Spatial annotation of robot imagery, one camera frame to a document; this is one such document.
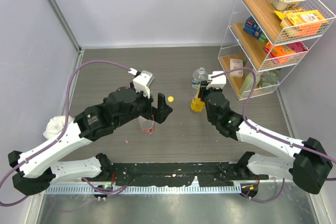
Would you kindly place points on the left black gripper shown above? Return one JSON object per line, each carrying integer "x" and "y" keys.
{"x": 163, "y": 110}

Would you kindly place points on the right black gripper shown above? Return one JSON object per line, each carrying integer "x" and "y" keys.
{"x": 203, "y": 89}

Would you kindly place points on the yellow juice bottle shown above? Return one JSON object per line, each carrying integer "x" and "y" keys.
{"x": 197, "y": 105}

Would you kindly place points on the clear Pocari water bottle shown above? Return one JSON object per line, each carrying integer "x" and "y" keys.
{"x": 199, "y": 75}

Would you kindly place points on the red cap clear bottle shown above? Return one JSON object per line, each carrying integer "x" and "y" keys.
{"x": 146, "y": 125}

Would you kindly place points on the yellow bottle cap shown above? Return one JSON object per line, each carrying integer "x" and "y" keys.
{"x": 170, "y": 99}

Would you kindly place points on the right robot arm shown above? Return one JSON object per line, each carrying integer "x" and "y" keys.
{"x": 303, "y": 162}

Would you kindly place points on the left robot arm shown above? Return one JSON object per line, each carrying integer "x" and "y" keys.
{"x": 37, "y": 169}

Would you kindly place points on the pale green bottle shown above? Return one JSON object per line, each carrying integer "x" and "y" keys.
{"x": 248, "y": 83}

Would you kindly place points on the white pink snack bag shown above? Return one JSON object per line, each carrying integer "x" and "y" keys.
{"x": 236, "y": 65}

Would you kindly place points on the clear glass jar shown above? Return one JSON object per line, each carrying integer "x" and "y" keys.
{"x": 270, "y": 78}

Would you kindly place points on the blue snack box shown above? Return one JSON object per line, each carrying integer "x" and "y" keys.
{"x": 252, "y": 28}

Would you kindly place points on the orange red snack pack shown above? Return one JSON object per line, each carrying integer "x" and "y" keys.
{"x": 282, "y": 53}

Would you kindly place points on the white crumpled cloth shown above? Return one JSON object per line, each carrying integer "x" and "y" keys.
{"x": 55, "y": 126}

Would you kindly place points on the orange yellow snack box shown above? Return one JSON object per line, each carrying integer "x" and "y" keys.
{"x": 300, "y": 22}

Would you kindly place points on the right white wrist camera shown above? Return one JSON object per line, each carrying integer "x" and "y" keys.
{"x": 216, "y": 80}

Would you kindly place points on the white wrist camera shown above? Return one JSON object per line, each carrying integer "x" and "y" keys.
{"x": 216, "y": 80}
{"x": 142, "y": 81}

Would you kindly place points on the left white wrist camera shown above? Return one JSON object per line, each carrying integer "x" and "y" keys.
{"x": 142, "y": 81}

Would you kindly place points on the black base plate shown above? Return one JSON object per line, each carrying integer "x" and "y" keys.
{"x": 208, "y": 174}

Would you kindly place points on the white wire shelf rack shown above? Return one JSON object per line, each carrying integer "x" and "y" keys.
{"x": 238, "y": 44}

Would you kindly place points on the white slotted cable duct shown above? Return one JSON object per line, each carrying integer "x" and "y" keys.
{"x": 194, "y": 188}

